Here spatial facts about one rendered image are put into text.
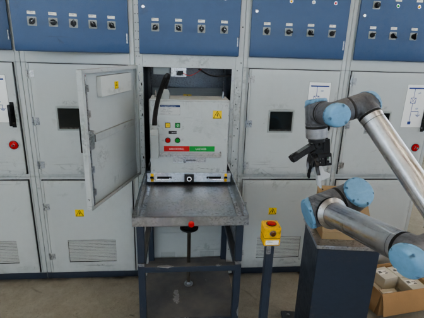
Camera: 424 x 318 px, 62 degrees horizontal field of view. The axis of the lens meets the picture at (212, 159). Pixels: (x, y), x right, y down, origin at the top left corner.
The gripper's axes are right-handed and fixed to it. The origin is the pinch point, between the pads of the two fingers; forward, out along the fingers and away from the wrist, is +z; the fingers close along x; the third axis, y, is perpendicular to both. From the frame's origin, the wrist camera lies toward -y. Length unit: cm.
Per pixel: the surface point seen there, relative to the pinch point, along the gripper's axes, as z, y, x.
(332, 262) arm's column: 50, 15, 18
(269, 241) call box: 29.4, -19.1, 7.4
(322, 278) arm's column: 60, 10, 19
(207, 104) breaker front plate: -33, -40, 72
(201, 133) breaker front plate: -15, -45, 74
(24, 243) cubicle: 55, -180, 96
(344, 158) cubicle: 17, 56, 97
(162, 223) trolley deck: 23, -71, 29
